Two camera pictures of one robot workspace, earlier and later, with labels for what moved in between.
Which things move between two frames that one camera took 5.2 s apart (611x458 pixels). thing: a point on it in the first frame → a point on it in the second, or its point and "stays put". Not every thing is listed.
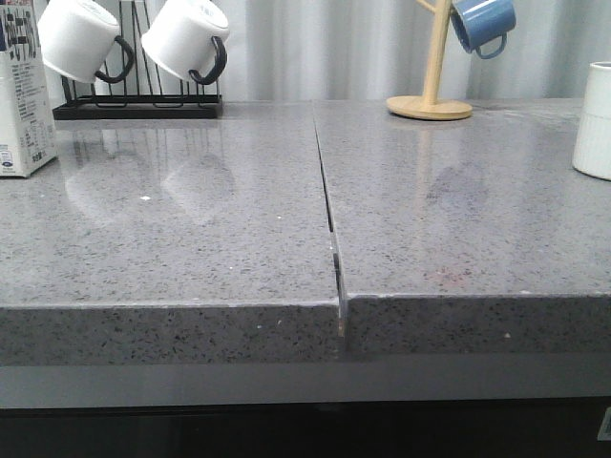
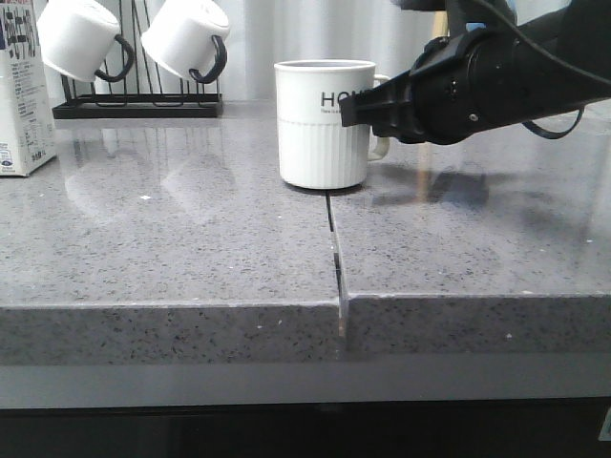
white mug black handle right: x=179 y=35 stays put
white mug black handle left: x=77 y=36 stays put
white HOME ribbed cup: x=592 y=154 → x=317 y=150
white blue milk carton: x=27 y=132 stays put
